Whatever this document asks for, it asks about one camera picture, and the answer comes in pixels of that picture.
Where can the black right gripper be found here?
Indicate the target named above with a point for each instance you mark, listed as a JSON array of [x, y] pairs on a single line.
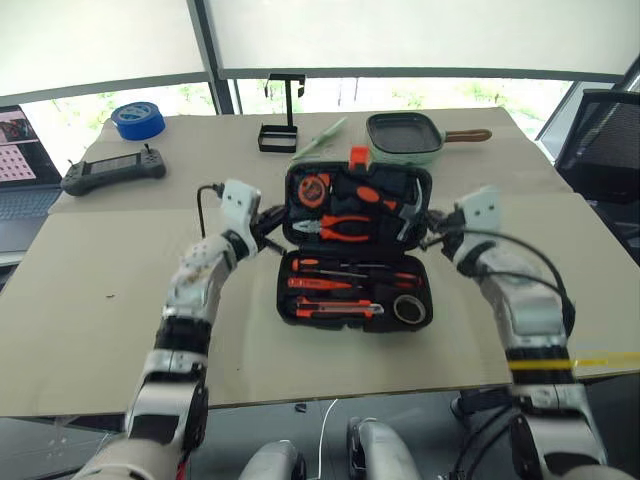
[[447, 230]]

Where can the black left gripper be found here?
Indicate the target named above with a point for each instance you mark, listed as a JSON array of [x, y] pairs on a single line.
[[264, 227]]

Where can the orange black utility knife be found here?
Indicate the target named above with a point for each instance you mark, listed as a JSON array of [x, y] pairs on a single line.
[[340, 307]]

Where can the black plastic tool case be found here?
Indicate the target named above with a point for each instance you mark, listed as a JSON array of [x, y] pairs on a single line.
[[355, 327]]

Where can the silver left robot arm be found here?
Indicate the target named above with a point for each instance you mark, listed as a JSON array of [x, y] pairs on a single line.
[[195, 300]]

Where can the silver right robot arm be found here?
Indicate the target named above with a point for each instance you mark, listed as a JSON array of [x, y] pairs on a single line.
[[525, 310]]

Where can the orange black screwdriver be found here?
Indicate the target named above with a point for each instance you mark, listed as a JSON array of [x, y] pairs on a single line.
[[305, 264], [400, 278]]

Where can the orange black tape measure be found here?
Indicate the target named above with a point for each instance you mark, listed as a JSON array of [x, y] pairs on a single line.
[[314, 190]]

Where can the claw hammer with orange grip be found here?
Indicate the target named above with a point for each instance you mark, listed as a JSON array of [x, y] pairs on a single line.
[[367, 192]]

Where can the black electrical tape roll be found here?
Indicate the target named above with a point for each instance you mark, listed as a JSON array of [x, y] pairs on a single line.
[[397, 310]]

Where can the black metal hanger stand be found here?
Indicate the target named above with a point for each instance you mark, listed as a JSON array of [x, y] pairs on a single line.
[[277, 140]]

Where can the green electric frying pan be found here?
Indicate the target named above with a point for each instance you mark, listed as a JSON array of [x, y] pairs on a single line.
[[402, 135]]

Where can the pale green knife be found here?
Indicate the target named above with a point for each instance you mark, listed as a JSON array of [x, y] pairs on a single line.
[[320, 137]]

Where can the black handheld controller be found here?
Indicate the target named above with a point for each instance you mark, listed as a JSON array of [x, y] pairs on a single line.
[[112, 170]]

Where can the blue tape roll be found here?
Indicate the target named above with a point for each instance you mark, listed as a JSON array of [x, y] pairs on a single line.
[[138, 121]]

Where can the black table foot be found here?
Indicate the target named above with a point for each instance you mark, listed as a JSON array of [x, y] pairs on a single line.
[[480, 402]]

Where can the black mesh office chair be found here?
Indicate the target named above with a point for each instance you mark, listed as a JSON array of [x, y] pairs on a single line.
[[605, 150]]

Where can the grey rounded robot leg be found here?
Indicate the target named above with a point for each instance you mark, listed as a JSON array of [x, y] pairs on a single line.
[[275, 462], [382, 450]]

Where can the open laptop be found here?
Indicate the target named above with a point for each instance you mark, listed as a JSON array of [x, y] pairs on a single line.
[[20, 165]]

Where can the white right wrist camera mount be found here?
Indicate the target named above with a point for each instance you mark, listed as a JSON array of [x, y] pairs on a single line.
[[480, 210]]

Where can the dark window frame post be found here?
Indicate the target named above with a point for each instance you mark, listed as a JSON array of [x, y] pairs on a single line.
[[207, 50]]

